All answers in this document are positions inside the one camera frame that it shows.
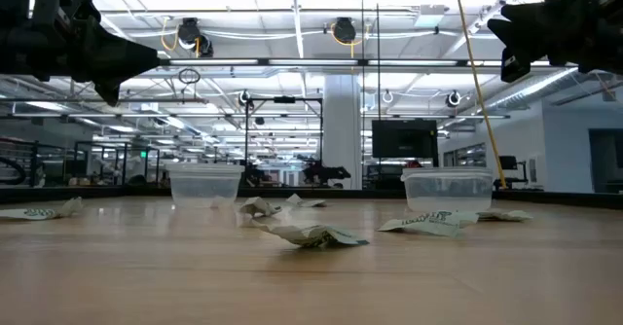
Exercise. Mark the banknote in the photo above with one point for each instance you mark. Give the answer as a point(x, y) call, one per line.
point(260, 206)
point(39, 213)

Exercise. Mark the long LED light bar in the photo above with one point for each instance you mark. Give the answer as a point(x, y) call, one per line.
point(311, 62)

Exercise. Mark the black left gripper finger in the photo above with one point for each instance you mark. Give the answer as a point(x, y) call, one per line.
point(111, 91)
point(117, 60)

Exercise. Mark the black aluminium table frame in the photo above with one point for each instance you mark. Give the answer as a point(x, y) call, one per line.
point(97, 193)

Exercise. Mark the black frame robot station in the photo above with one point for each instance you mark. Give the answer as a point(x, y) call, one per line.
point(284, 99)

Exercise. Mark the black cage frame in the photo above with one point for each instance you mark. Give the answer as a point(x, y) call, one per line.
point(124, 164)

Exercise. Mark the black background robot arm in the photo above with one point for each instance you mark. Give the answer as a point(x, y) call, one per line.
point(323, 173)

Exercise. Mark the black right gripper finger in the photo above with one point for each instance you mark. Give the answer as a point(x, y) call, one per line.
point(516, 64)
point(525, 25)

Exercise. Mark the black flat monitor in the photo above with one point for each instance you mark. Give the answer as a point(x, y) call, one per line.
point(404, 140)

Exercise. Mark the clear round plastic container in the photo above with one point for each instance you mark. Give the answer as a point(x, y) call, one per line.
point(448, 189)
point(204, 184)

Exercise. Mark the white square pillar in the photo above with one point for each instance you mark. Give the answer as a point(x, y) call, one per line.
point(340, 135)

